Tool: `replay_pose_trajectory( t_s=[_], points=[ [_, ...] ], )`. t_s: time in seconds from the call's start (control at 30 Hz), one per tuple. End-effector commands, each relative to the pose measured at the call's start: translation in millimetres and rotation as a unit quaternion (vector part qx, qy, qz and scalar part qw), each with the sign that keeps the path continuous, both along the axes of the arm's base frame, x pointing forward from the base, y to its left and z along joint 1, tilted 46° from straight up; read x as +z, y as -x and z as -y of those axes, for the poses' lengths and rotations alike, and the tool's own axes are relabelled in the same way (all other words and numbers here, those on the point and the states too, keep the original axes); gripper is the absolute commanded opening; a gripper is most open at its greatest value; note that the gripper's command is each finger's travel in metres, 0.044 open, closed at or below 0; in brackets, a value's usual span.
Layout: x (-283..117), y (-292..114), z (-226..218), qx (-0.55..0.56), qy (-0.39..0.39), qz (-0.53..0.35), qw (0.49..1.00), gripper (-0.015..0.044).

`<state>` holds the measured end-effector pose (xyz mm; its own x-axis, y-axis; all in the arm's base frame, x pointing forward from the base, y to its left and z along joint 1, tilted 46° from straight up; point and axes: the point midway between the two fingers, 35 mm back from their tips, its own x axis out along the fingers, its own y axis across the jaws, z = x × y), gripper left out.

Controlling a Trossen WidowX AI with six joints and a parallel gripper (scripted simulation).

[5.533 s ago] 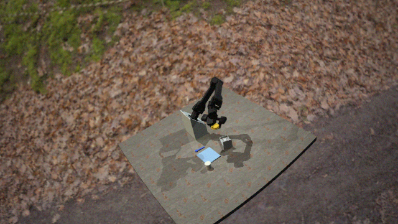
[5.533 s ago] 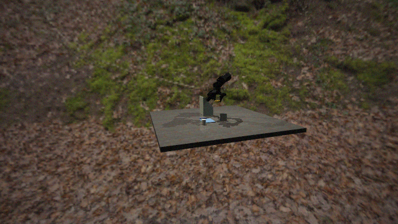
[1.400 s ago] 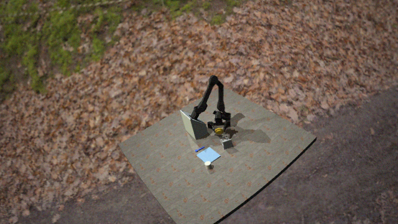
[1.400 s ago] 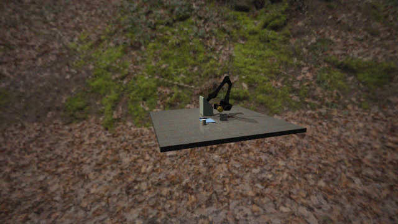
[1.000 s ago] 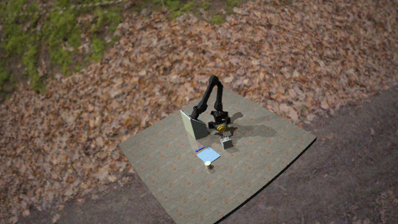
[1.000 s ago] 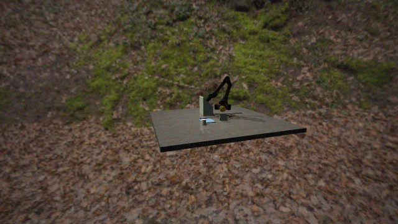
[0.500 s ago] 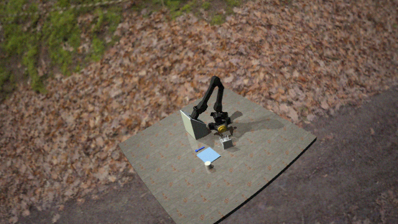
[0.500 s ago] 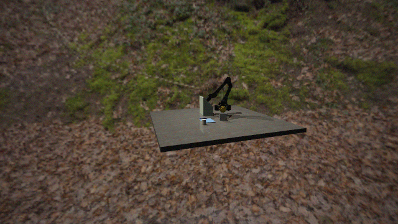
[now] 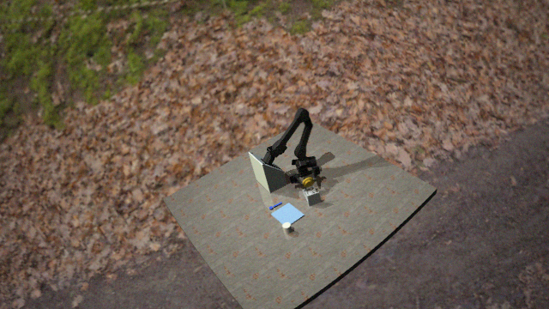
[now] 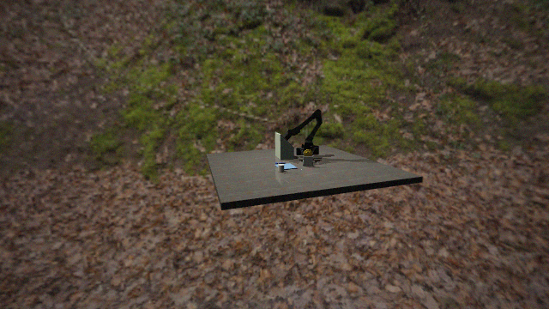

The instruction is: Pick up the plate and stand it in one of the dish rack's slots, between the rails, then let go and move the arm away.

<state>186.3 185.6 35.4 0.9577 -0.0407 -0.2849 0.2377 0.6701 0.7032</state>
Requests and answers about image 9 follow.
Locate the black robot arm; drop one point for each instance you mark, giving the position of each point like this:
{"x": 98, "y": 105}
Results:
{"x": 279, "y": 146}

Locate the light blue square mat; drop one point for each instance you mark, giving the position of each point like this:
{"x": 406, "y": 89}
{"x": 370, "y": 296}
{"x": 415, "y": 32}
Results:
{"x": 287, "y": 213}

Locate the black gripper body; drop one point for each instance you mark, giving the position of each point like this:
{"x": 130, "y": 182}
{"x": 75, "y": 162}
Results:
{"x": 303, "y": 173}

